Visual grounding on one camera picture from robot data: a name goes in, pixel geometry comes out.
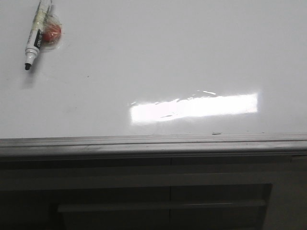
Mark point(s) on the white whiteboard with aluminium frame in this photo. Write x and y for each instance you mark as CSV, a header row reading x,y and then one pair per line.
x,y
156,77

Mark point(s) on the grey metal table frame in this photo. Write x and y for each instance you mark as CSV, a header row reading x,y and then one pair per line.
x,y
205,193

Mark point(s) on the white black whiteboard marker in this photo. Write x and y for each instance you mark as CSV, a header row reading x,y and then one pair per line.
x,y
35,39

